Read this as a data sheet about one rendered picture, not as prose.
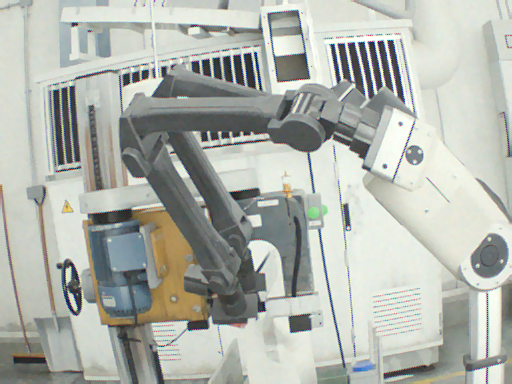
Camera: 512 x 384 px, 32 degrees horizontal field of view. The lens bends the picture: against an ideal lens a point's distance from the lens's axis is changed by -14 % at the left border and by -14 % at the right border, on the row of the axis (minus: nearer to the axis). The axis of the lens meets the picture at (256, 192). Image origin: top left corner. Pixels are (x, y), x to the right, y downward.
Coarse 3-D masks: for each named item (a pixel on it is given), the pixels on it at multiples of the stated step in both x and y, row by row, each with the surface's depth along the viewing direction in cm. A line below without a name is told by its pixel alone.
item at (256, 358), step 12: (252, 324) 259; (252, 336) 254; (252, 348) 250; (264, 348) 282; (252, 360) 246; (264, 360) 275; (252, 372) 242; (264, 372) 261; (276, 372) 268; (288, 372) 275
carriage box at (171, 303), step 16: (144, 208) 292; (160, 208) 288; (144, 224) 270; (160, 224) 270; (176, 240) 269; (176, 256) 270; (192, 256) 269; (176, 272) 270; (96, 288) 272; (160, 288) 271; (176, 288) 270; (160, 304) 271; (176, 304) 271; (192, 304) 270; (208, 304) 275; (112, 320) 273; (128, 320) 272; (144, 320) 272; (160, 320) 272; (176, 320) 271; (192, 320) 271
